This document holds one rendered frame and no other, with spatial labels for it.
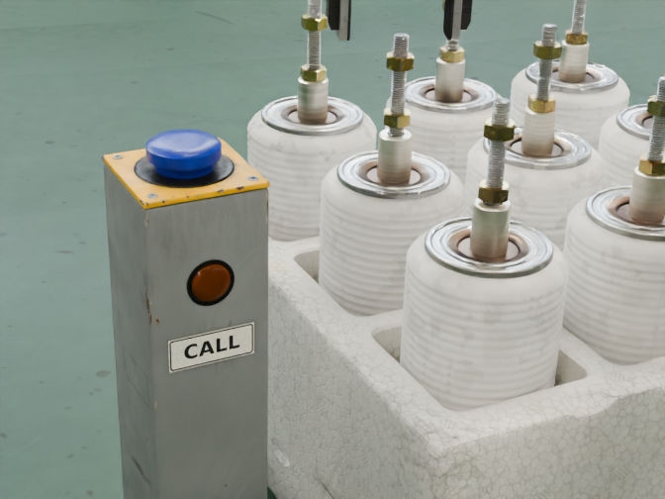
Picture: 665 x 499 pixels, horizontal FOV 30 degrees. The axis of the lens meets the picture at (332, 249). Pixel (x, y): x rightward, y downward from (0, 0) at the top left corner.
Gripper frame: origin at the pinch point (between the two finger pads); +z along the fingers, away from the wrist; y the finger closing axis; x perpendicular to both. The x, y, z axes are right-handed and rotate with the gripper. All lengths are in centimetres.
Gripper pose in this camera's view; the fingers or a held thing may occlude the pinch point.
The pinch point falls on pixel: (398, 16)
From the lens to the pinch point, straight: 79.0
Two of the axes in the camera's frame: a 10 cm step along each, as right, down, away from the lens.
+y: 9.9, -0.2, 1.0
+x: -1.0, -4.5, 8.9
